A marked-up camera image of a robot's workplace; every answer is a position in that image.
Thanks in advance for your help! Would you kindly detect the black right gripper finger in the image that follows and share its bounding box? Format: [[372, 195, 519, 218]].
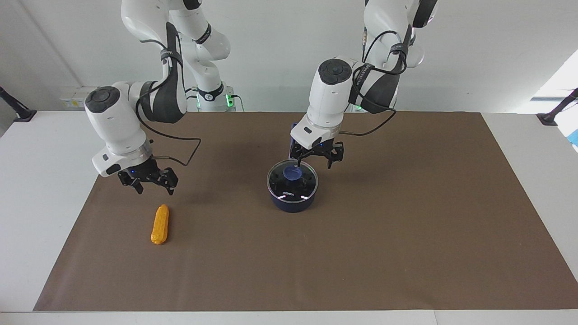
[[160, 168, 178, 195], [118, 175, 144, 195]]

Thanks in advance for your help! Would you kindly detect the glass lid with blue knob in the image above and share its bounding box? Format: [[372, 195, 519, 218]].
[[266, 159, 319, 203]]

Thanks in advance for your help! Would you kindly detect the yellow corn cob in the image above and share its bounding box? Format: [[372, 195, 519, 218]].
[[150, 204, 170, 245]]

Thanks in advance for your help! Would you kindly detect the dark blue saucepan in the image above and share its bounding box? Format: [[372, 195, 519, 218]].
[[267, 122, 319, 214]]

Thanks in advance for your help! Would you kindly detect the brown table mat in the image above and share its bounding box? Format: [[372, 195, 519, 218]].
[[33, 111, 578, 312]]

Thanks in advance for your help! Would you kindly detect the black clamp stand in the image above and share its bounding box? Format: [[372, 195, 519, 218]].
[[536, 88, 578, 126], [0, 86, 37, 123]]

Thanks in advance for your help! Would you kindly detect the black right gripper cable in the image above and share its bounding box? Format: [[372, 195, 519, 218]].
[[135, 23, 202, 167]]

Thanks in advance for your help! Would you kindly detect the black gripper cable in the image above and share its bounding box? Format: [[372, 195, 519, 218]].
[[339, 23, 416, 137], [135, 23, 202, 167]]

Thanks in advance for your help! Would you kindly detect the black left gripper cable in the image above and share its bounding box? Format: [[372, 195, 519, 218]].
[[339, 23, 416, 137]]

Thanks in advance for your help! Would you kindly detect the white wall power strip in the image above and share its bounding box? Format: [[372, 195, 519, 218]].
[[60, 87, 98, 109]]

